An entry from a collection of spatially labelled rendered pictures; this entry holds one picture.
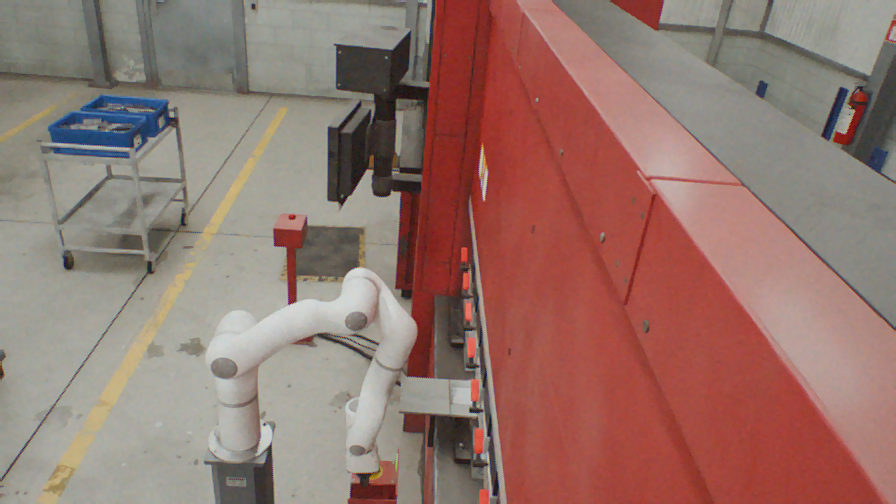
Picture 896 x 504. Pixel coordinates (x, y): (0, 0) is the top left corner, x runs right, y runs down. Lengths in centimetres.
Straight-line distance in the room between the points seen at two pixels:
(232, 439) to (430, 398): 67
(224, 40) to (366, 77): 634
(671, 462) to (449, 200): 232
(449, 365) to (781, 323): 225
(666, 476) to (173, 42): 894
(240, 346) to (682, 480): 141
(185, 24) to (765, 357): 895
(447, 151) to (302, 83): 640
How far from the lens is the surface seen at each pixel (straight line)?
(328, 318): 176
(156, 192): 553
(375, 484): 236
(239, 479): 220
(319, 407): 378
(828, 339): 50
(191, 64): 932
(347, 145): 299
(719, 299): 53
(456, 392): 237
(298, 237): 382
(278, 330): 185
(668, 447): 66
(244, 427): 209
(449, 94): 272
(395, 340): 184
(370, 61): 286
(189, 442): 368
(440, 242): 297
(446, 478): 225
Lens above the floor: 253
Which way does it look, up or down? 29 degrees down
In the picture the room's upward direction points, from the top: 5 degrees clockwise
